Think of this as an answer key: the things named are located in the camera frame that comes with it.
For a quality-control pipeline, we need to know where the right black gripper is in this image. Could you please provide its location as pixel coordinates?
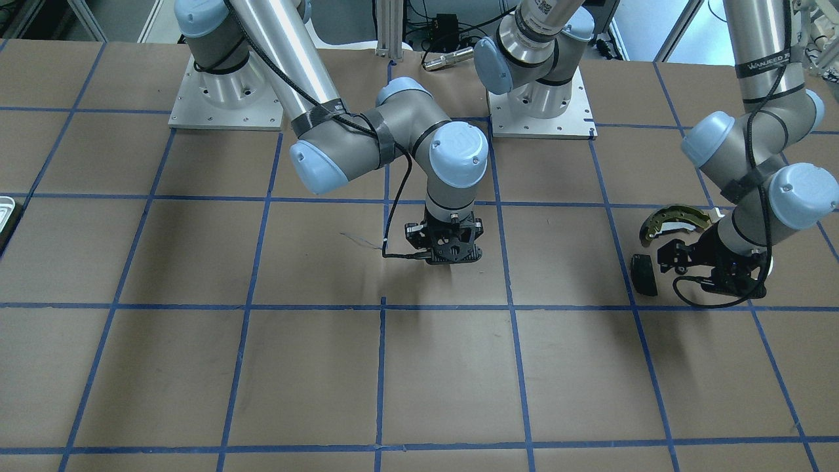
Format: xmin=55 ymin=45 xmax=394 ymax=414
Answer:
xmin=404 ymin=212 xmax=484 ymax=265

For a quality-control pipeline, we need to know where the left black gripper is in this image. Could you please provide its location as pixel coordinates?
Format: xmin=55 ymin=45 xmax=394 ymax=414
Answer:
xmin=657 ymin=227 xmax=767 ymax=299

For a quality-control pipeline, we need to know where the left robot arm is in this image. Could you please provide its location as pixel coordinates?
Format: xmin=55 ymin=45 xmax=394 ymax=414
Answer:
xmin=474 ymin=1 xmax=837 ymax=305

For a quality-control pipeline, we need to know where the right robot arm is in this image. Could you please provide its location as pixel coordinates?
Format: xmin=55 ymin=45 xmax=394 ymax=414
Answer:
xmin=174 ymin=1 xmax=489 ymax=265

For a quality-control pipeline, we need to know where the black brake pad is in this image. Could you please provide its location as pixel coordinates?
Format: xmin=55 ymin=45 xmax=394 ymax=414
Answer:
xmin=629 ymin=253 xmax=659 ymax=298

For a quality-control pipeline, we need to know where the olive brake shoe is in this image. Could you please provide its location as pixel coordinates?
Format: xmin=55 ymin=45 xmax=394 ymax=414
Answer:
xmin=639 ymin=204 xmax=711 ymax=247

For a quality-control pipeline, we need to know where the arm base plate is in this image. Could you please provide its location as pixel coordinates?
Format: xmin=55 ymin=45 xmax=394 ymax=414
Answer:
xmin=486 ymin=69 xmax=598 ymax=140
xmin=168 ymin=52 xmax=284 ymax=131

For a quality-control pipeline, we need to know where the aluminium frame post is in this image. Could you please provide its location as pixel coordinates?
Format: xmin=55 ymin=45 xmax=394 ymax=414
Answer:
xmin=374 ymin=0 xmax=404 ymax=63

